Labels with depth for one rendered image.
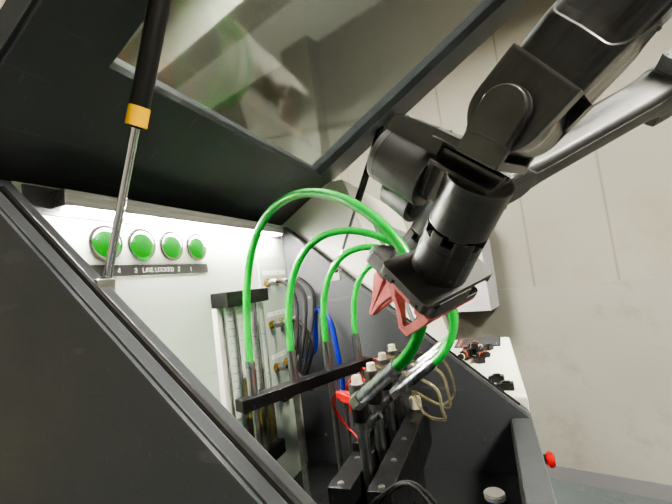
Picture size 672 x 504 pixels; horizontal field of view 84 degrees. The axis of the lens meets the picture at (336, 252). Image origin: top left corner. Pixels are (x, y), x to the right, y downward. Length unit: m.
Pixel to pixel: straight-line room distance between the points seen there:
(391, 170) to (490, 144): 0.09
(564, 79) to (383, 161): 0.15
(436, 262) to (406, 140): 0.11
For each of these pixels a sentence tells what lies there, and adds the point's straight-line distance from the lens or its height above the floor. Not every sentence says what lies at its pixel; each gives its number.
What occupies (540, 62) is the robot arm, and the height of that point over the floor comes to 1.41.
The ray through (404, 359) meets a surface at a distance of 0.46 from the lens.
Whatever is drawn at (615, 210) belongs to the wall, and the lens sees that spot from 2.46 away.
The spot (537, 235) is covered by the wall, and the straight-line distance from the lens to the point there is 2.48.
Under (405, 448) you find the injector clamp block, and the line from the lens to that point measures 0.75.
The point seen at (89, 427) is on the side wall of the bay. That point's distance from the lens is 0.41.
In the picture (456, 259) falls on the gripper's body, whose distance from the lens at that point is 0.35.
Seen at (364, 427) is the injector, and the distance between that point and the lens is 0.64.
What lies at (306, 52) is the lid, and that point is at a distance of 0.68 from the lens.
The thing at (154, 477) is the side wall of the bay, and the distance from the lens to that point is 0.37.
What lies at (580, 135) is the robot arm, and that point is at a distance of 0.66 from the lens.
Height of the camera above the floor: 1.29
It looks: 4 degrees up
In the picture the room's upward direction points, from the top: 7 degrees counter-clockwise
